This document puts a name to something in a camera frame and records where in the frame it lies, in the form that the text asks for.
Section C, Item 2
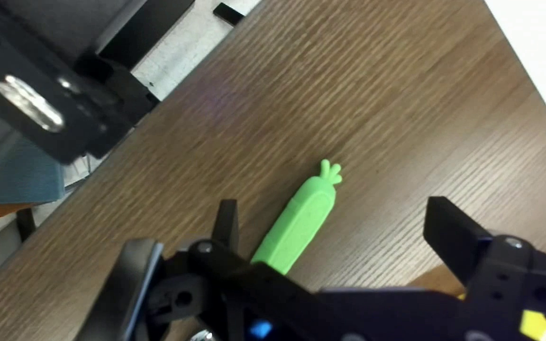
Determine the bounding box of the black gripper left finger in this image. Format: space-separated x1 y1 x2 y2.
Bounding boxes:
211 196 243 253

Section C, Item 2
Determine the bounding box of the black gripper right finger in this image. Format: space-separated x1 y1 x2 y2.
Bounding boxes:
423 194 497 283

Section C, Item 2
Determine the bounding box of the spoon with green handle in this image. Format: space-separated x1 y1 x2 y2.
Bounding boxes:
250 156 345 276

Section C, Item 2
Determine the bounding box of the black clamp with orange grip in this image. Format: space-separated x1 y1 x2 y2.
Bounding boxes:
0 0 161 166

